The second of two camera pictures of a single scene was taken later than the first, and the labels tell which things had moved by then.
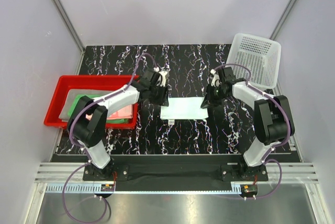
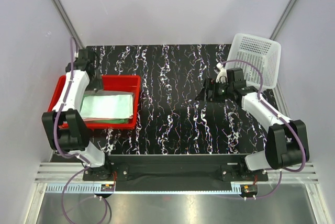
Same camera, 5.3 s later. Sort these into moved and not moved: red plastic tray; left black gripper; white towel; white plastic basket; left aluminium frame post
Moved: white towel; left black gripper
Not moved: white plastic basket; left aluminium frame post; red plastic tray
